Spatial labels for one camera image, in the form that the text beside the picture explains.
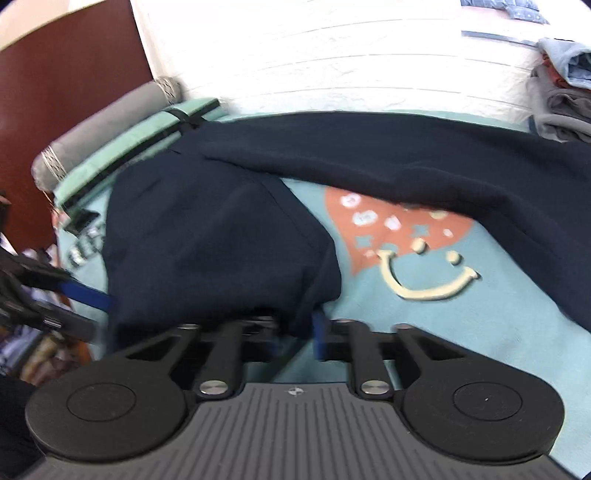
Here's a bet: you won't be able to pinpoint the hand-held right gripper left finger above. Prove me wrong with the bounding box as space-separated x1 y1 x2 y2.
112 318 280 401

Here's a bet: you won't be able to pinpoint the light blue garment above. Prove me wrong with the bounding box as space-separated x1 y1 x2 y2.
538 38 591 90

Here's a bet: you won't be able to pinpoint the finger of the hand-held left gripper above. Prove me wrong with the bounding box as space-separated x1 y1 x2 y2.
0 298 97 343
0 251 114 311

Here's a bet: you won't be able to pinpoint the navy blue pants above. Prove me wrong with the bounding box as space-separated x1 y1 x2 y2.
99 111 591 352

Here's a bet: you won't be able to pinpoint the dark brown headboard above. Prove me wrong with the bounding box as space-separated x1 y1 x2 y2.
0 0 155 259

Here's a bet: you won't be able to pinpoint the blue patterned cloth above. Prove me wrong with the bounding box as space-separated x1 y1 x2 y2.
459 0 550 25

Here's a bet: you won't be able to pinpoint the green pillow with black ribbon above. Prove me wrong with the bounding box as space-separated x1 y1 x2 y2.
53 97 222 227

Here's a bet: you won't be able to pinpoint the grey bolster pillow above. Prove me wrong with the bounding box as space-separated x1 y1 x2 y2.
31 76 185 192

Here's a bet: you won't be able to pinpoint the teal printed blanket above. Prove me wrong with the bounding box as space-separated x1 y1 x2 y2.
51 108 591 480

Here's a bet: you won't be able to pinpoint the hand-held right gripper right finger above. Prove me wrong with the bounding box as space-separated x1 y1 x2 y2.
312 311 467 399

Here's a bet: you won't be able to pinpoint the grey folded garment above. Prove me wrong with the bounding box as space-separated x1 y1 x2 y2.
526 65 591 144

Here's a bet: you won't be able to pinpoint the red garment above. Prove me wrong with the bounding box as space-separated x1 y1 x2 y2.
540 53 570 89

